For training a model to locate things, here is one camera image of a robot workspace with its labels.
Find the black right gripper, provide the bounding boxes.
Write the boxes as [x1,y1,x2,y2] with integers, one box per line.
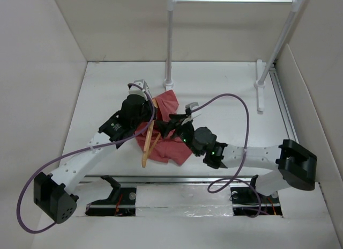
[155,114,201,157]

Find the red t shirt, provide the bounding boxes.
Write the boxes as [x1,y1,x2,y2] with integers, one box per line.
[148,90,192,166]

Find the wooden clothes hanger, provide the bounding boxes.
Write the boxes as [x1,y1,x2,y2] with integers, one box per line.
[141,97,161,169]

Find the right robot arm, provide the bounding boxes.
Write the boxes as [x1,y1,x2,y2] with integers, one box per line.
[156,114,317,202]

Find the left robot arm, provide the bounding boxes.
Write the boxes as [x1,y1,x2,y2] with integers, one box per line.
[33,92,156,224]

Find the white clothes rack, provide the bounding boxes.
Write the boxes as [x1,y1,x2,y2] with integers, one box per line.
[163,0,305,113]

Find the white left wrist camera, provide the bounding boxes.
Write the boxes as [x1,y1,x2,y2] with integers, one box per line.
[128,79,151,100]

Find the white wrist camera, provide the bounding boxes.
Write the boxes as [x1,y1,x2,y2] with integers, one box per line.
[128,79,151,100]
[182,102,201,125]

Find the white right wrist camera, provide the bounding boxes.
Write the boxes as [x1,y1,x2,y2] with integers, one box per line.
[182,102,201,125]

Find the aluminium front rail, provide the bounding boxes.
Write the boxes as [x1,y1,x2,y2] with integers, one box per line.
[87,177,280,216]

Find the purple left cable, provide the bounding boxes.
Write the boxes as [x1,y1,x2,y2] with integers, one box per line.
[16,83,156,233]

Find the aluminium side rail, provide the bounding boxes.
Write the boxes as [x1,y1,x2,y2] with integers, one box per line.
[269,64,299,142]

